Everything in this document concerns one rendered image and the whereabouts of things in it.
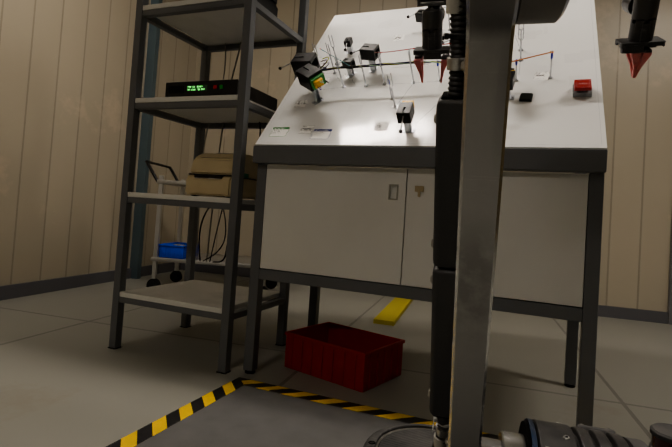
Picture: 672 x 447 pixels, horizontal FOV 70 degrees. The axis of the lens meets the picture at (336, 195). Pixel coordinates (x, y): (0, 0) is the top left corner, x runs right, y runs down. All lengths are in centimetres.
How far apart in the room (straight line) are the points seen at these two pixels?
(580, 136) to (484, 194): 127
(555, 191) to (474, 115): 127
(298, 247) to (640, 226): 290
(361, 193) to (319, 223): 19
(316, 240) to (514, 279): 68
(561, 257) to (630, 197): 254
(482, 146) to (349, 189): 138
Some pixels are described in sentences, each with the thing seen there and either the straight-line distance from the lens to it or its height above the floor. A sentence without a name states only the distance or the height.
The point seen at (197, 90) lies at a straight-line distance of 209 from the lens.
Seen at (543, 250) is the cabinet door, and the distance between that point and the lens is 161.
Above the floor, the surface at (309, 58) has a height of 123.
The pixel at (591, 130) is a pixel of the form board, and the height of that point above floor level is 93.
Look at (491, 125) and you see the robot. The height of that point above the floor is 70.
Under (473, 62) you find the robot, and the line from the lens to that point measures 35.
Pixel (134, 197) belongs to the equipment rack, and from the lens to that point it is 220.
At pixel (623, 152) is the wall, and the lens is 414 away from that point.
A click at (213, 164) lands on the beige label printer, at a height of 79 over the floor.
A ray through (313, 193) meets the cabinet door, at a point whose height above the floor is 70.
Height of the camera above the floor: 64
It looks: 2 degrees up
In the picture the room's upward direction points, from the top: 4 degrees clockwise
